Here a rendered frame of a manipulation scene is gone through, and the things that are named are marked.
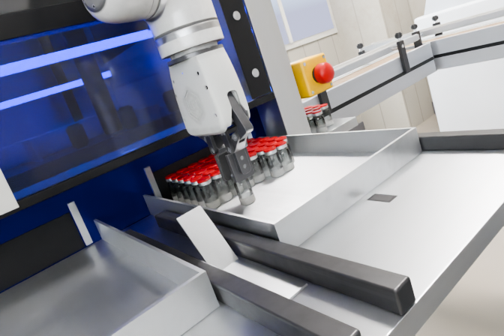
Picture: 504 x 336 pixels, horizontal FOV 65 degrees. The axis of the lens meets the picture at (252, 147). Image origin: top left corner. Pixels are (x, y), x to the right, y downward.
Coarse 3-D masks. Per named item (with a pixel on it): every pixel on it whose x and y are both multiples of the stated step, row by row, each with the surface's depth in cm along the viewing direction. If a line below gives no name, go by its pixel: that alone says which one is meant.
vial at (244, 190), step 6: (246, 180) 54; (234, 186) 54; (240, 186) 54; (246, 186) 54; (240, 192) 54; (246, 192) 54; (252, 192) 55; (240, 198) 54; (246, 198) 54; (252, 198) 54; (246, 204) 54
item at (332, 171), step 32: (320, 160) 63; (352, 160) 58; (384, 160) 48; (256, 192) 58; (288, 192) 54; (320, 192) 41; (352, 192) 44; (224, 224) 46; (256, 224) 40; (288, 224) 39; (320, 224) 41
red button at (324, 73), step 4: (316, 64) 76; (320, 64) 75; (324, 64) 75; (328, 64) 75; (316, 68) 75; (320, 68) 74; (324, 68) 74; (328, 68) 75; (332, 68) 76; (316, 72) 75; (320, 72) 74; (324, 72) 74; (328, 72) 75; (332, 72) 76; (316, 76) 75; (320, 76) 75; (324, 76) 74; (328, 76) 75; (332, 76) 76; (316, 80) 76; (320, 80) 75; (324, 80) 75; (328, 80) 75
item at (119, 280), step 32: (96, 224) 60; (96, 256) 55; (128, 256) 51; (160, 256) 40; (32, 288) 51; (64, 288) 48; (96, 288) 45; (128, 288) 42; (160, 288) 40; (192, 288) 33; (0, 320) 45; (32, 320) 43; (64, 320) 40; (96, 320) 38; (128, 320) 36; (160, 320) 31; (192, 320) 32
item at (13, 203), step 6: (0, 174) 47; (0, 180) 47; (0, 186) 47; (6, 186) 47; (0, 192) 47; (6, 192) 47; (0, 198) 47; (6, 198) 47; (12, 198) 47; (0, 204) 47; (6, 204) 47; (12, 204) 47; (0, 210) 47; (6, 210) 47
